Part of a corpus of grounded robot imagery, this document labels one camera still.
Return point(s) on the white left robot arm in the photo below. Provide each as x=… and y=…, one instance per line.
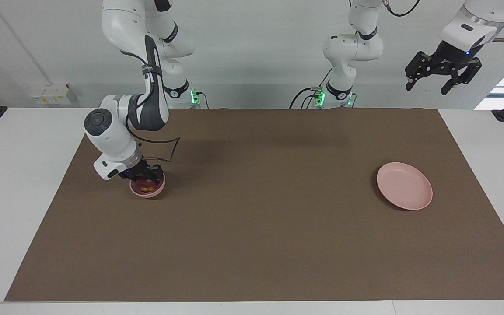
x=352, y=48

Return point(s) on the dark red apple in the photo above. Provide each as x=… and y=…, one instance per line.
x=146, y=188

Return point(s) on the brown table mat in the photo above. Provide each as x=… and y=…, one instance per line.
x=252, y=236

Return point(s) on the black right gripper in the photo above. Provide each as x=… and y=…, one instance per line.
x=138, y=171

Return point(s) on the pink plate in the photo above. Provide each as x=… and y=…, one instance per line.
x=405, y=186

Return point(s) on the pink bowl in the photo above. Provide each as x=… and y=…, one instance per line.
x=147, y=195

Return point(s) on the white wall socket box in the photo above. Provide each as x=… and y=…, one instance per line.
x=50, y=96

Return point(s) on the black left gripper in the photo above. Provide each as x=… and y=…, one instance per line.
x=453, y=54

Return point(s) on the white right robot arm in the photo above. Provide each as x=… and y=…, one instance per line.
x=147, y=109

